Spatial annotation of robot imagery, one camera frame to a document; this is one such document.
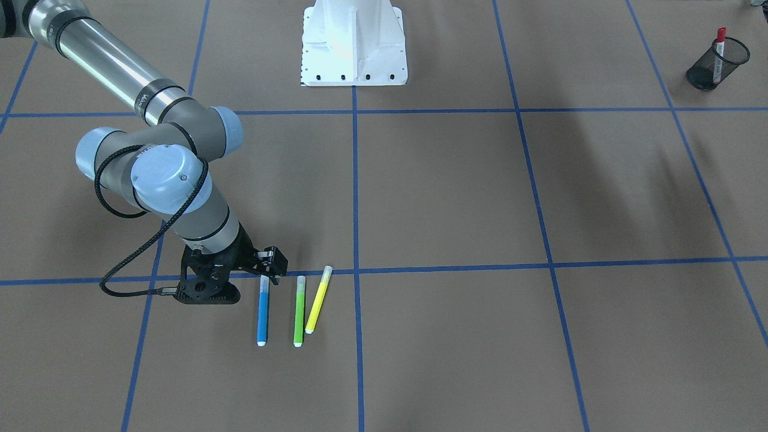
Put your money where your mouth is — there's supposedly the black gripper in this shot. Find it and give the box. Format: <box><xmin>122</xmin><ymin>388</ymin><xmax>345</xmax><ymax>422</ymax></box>
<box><xmin>175</xmin><ymin>227</ymin><xmax>288</xmax><ymax>305</ymax></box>

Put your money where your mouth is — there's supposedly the blue marker pen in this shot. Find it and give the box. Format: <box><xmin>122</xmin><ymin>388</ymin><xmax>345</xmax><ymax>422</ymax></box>
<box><xmin>257</xmin><ymin>275</ymin><xmax>271</xmax><ymax>347</ymax></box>

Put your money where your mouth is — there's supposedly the red marker pen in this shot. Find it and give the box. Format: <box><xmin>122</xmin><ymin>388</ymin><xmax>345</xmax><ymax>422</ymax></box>
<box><xmin>712</xmin><ymin>27</ymin><xmax>727</xmax><ymax>85</ymax></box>

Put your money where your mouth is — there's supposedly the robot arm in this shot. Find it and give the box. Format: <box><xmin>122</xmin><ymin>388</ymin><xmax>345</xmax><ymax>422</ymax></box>
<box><xmin>2</xmin><ymin>1</ymin><xmax>288</xmax><ymax>305</ymax></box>

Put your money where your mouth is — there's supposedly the green marker pen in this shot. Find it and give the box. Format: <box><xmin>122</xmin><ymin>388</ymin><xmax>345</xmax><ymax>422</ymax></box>
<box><xmin>293</xmin><ymin>275</ymin><xmax>305</xmax><ymax>348</ymax></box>

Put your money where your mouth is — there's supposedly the yellow marker pen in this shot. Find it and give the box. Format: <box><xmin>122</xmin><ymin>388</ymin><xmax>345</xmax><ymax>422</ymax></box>
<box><xmin>304</xmin><ymin>265</ymin><xmax>334</xmax><ymax>334</ymax></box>

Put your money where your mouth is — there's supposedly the black mesh cup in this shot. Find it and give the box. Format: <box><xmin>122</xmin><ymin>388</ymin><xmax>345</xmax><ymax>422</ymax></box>
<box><xmin>685</xmin><ymin>37</ymin><xmax>751</xmax><ymax>91</ymax></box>

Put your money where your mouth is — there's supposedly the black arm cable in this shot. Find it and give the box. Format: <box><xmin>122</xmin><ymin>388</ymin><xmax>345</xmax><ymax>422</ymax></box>
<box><xmin>94</xmin><ymin>144</ymin><xmax>209</xmax><ymax>298</ymax></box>

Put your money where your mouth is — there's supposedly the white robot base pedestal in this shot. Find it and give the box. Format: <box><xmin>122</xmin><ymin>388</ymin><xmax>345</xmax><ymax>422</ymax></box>
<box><xmin>300</xmin><ymin>1</ymin><xmax>409</xmax><ymax>87</ymax></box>

